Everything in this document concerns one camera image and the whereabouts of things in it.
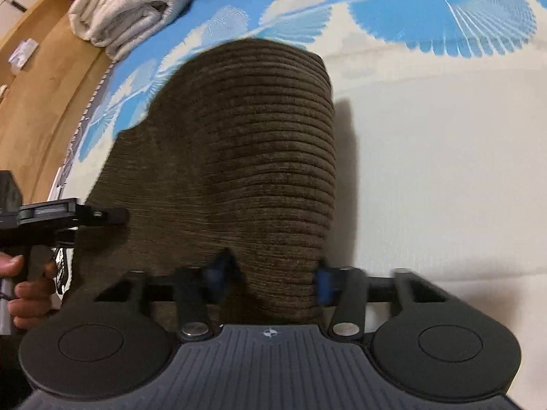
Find dark brown corduroy pants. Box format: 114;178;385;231
65;39;336;325

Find person left hand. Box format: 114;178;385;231
6;259;57;330

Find wooden bed headboard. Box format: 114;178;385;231
1;0;110;203

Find cream folded blanket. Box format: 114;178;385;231
68;0;192;62

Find blue white patterned bedsheet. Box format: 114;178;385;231
57;0;546;409

